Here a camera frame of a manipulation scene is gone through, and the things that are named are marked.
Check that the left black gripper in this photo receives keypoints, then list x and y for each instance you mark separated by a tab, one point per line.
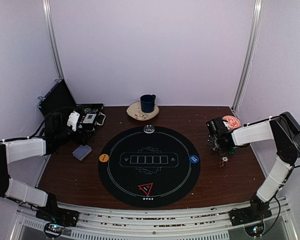
85	138

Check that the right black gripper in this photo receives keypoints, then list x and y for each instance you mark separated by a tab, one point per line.
210	141

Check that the blue small blind button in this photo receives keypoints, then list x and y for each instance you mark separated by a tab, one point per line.
194	159

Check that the orange big blind button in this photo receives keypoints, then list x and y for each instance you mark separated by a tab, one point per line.
104	158

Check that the red triangle all-in marker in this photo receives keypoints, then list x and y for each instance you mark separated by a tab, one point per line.
146	188

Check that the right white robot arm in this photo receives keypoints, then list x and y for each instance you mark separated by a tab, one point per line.
283	129

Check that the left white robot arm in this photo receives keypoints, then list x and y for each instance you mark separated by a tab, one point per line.
22	148

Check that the blue playing card deck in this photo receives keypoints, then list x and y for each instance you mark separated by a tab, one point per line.
81	152

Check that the black poker set case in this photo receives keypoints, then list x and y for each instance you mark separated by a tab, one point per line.
58	104

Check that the green blue chip stack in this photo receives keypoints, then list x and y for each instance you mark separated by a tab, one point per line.
232	150

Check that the red patterned small bowl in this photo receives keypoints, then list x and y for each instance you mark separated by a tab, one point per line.
231	122

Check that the beige ceramic saucer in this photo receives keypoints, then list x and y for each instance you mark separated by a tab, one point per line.
135	112

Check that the round black poker mat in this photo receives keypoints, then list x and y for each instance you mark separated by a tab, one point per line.
137	158

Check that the dark blue mug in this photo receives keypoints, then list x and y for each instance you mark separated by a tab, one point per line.
147	103

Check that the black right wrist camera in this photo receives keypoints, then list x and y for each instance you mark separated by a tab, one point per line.
217	127

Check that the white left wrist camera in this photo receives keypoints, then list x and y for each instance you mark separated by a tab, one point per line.
73	120

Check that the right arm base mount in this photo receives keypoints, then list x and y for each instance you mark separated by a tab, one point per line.
254	225

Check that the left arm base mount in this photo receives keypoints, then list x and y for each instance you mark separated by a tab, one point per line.
56	225

